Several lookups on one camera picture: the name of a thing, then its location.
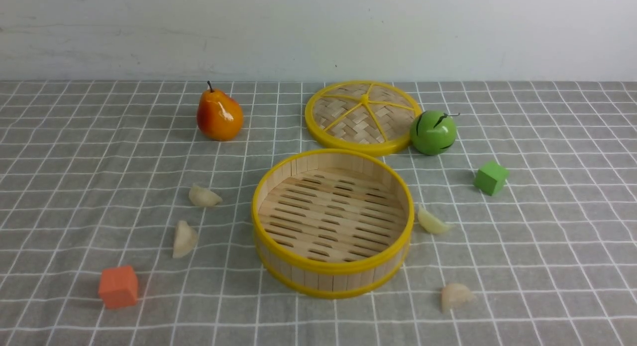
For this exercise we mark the white dumpling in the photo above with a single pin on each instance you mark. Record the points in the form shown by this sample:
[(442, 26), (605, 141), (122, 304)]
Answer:
[(202, 197), (454, 295), (185, 239)]

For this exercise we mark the pale yellow dumpling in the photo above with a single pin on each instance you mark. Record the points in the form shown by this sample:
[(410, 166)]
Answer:
[(430, 223)]

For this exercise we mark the bamboo steamer tray yellow rim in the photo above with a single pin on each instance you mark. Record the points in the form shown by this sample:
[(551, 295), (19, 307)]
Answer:
[(332, 223)]

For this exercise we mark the woven bamboo steamer lid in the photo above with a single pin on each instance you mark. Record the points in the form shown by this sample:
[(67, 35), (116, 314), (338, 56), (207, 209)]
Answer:
[(365, 116)]

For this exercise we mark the orange yellow toy pear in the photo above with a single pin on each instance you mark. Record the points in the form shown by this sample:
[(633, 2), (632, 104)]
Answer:
[(219, 117)]

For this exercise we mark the green toy watermelon ball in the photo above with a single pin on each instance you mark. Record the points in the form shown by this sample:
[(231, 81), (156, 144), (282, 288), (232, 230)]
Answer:
[(433, 132)]

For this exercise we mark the green wooden cube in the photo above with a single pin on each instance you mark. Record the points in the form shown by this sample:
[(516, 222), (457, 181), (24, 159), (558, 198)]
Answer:
[(491, 177)]

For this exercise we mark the grey checked tablecloth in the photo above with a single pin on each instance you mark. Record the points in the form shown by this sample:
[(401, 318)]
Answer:
[(97, 175)]

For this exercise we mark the orange wooden cube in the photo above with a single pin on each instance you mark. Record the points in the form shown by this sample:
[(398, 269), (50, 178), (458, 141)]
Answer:
[(118, 287)]

